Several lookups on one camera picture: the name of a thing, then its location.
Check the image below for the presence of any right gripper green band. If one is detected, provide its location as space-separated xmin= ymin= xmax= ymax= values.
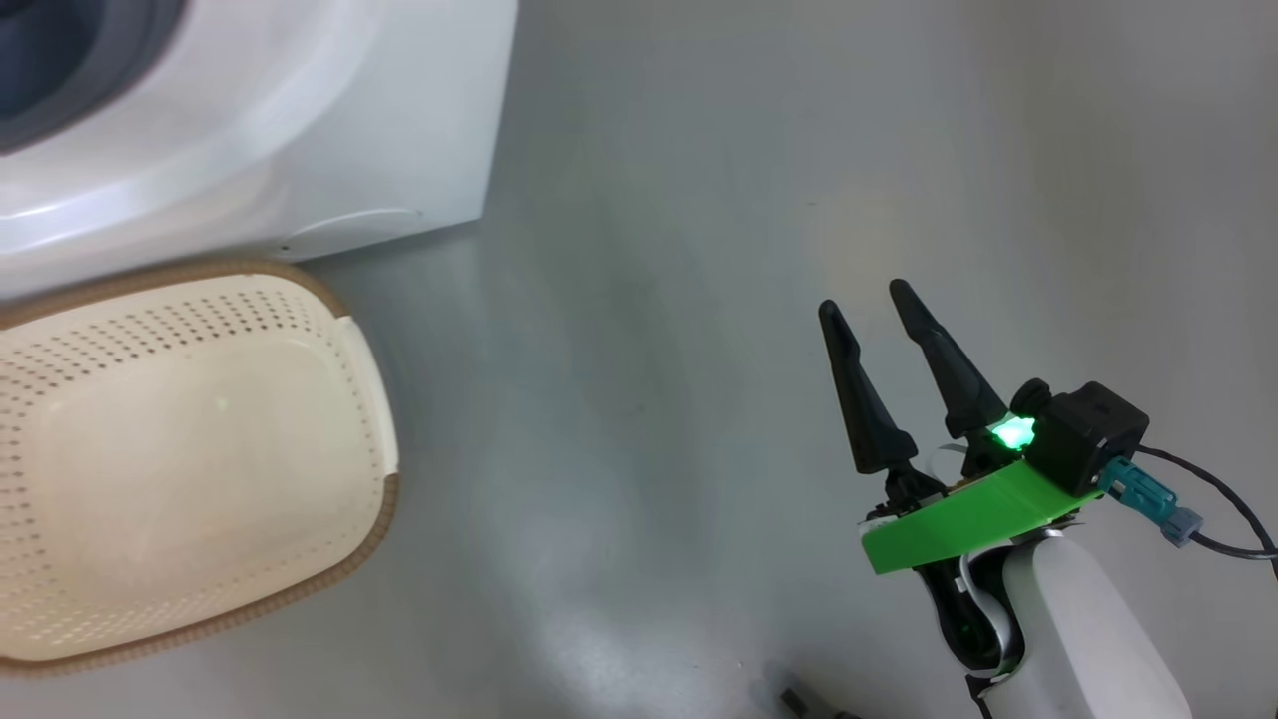
xmin=817 ymin=278 xmax=1105 ymax=578

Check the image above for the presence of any white front-load washing machine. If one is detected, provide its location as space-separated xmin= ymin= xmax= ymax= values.
xmin=0 ymin=0 xmax=520 ymax=301

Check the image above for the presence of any cream perforated laundry basket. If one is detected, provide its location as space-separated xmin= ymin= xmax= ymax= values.
xmin=0 ymin=258 xmax=400 ymax=678

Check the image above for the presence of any grey rubber door seal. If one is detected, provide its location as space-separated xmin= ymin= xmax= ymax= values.
xmin=0 ymin=0 xmax=191 ymax=156

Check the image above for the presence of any round white filter cover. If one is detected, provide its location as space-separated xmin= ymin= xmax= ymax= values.
xmin=280 ymin=207 xmax=425 ymax=263

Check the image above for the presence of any right cable with teal connector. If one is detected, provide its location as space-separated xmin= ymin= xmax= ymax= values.
xmin=1098 ymin=446 xmax=1278 ymax=580

